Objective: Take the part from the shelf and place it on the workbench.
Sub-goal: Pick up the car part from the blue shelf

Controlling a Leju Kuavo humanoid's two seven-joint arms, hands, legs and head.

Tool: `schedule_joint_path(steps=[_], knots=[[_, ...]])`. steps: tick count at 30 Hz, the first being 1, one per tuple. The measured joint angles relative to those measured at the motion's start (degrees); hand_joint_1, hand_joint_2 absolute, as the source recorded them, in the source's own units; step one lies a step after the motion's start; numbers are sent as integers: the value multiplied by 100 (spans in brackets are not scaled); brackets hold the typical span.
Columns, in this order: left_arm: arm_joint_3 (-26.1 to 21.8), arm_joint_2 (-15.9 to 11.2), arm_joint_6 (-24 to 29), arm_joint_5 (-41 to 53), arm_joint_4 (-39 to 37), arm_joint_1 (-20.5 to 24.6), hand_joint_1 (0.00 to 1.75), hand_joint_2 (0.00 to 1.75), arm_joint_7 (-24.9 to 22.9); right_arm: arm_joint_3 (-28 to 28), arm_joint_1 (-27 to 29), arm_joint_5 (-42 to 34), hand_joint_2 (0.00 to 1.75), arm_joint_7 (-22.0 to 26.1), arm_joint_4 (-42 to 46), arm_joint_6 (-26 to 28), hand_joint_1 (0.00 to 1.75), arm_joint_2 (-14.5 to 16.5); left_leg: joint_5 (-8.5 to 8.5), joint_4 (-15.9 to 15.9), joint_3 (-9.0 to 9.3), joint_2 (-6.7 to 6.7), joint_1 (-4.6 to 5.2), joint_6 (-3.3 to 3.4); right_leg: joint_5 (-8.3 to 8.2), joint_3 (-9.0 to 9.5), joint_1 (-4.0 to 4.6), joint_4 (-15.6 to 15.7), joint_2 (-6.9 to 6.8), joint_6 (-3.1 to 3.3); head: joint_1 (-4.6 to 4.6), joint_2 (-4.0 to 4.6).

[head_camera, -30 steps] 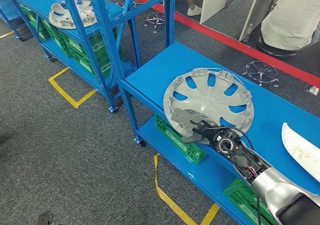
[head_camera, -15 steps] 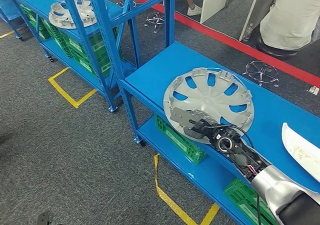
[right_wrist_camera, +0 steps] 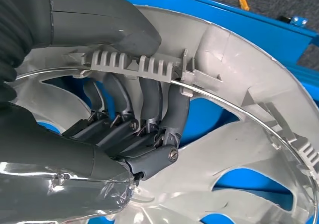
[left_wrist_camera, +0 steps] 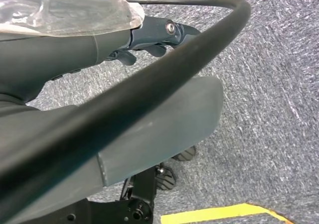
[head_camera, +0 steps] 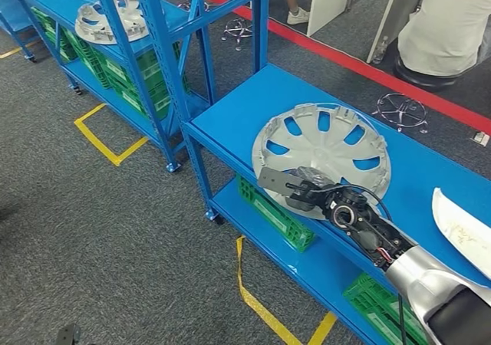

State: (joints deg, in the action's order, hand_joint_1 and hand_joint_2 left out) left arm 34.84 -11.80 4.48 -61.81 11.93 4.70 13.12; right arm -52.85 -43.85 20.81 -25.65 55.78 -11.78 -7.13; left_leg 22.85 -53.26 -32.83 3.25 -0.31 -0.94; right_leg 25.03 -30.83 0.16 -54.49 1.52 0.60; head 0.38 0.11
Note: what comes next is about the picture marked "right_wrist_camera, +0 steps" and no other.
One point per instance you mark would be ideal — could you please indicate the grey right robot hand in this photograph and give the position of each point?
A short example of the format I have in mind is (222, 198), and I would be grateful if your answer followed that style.
(50, 169)

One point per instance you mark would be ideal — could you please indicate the low blue metal shelf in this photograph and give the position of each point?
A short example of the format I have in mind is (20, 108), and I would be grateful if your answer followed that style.
(224, 14)

